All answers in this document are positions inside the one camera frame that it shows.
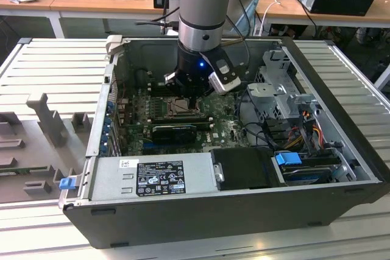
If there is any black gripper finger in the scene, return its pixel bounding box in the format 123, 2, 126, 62
163, 72, 199, 111

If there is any metal socket cover frame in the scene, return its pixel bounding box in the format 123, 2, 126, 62
166, 97, 202, 117

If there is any silver CPU green edge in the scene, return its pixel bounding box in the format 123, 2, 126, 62
174, 100, 192, 114

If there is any CPU socket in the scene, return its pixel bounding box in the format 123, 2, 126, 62
164, 95, 204, 118

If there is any black graphics card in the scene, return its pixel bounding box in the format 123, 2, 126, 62
151, 124, 197, 145

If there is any grey case latch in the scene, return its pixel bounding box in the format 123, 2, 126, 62
105, 34, 132, 57

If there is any green motherboard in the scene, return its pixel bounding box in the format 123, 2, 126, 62
117, 85, 269, 156

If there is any silver metal drive cage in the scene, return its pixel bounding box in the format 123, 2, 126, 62
246, 49, 324, 121

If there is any black plastic shroud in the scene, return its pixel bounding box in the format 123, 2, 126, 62
210, 147, 287, 191

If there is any silver power supply unit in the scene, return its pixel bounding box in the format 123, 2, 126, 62
77, 153, 219, 202

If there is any hard disk blue carrier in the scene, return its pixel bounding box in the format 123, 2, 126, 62
274, 152, 335, 186

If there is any black open PC case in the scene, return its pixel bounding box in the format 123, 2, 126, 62
57, 36, 390, 250

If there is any blue plastic latch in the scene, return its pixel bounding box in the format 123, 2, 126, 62
60, 177, 76, 190

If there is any grey parts rack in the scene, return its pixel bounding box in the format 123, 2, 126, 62
0, 92, 95, 205

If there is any green RAM stick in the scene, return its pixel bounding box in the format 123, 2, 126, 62
0, 167, 49, 178

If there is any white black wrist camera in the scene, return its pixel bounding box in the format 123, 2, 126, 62
200, 49, 242, 96

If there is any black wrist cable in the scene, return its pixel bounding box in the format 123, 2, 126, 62
135, 0, 254, 74

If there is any yellow red wire bundle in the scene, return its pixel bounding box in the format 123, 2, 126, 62
286, 124, 324, 151

